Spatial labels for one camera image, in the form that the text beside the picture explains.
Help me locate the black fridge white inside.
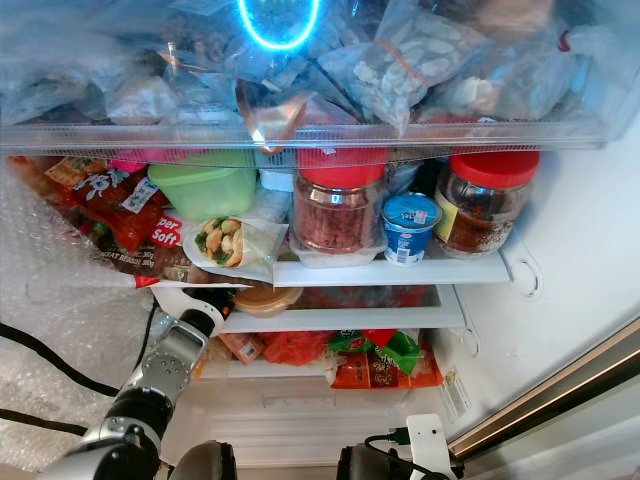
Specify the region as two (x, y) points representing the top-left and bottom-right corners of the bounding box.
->
(1, 0), (640, 480)

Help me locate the blue yogurt cup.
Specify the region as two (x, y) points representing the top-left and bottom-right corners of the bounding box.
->
(381, 192), (444, 267)

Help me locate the red and green food bag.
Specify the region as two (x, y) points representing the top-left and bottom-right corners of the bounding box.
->
(327, 329), (445, 390)

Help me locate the red lid jar plain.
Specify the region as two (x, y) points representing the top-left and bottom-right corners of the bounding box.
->
(290, 150), (391, 267)

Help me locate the thick black cable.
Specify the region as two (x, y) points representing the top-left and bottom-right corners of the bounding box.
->
(1, 408), (63, 438)
(1, 323), (133, 398)

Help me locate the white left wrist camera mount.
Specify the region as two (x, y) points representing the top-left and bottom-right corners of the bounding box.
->
(155, 285), (237, 321)

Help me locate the clear bag of white dumplings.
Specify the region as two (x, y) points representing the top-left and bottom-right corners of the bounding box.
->
(348, 10), (493, 133)

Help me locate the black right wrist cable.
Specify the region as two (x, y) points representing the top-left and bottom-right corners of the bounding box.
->
(364, 427), (423, 477)

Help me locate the red lid jar yellow label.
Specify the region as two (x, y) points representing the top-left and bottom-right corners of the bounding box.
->
(433, 150), (542, 260)

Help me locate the packaged wrap sandwich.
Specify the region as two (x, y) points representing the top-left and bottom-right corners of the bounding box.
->
(181, 215), (287, 284)

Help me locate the tan lidded bowl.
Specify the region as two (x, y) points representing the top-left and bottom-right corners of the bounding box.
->
(232, 287), (304, 320)

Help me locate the white label sticker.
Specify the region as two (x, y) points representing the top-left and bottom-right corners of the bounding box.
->
(439, 371), (473, 421)

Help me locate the red snack bag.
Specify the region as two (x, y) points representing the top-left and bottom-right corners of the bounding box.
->
(50, 158), (173, 252)

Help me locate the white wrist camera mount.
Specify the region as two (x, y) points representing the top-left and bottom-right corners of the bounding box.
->
(404, 414), (463, 480)
(155, 285), (237, 321)

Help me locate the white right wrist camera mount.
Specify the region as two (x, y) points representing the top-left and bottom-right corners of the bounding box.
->
(404, 414), (463, 480)

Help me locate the clear fridge drawer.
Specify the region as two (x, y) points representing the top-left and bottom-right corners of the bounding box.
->
(1, 0), (640, 157)

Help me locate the red soft bread bag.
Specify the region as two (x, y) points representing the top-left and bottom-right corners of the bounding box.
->
(130, 213), (193, 288)

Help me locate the small red food packet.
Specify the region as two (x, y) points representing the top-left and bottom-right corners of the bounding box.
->
(258, 332), (331, 367)

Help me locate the bubble wrap sheet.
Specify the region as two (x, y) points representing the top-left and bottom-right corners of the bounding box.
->
(1, 150), (163, 473)

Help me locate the white fridge crisper drawer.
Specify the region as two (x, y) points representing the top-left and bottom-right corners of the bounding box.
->
(160, 384), (453, 468)

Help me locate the green plastic container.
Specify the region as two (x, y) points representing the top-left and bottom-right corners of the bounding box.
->
(147, 155), (259, 224)

